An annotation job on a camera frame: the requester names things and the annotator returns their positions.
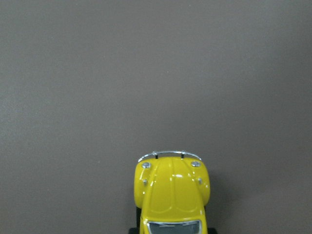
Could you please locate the yellow beetle toy car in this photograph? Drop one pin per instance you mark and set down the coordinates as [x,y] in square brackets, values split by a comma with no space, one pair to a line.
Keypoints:
[171,191]

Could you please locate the brown table mat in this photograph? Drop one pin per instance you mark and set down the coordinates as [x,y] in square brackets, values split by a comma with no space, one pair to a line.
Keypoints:
[89,86]

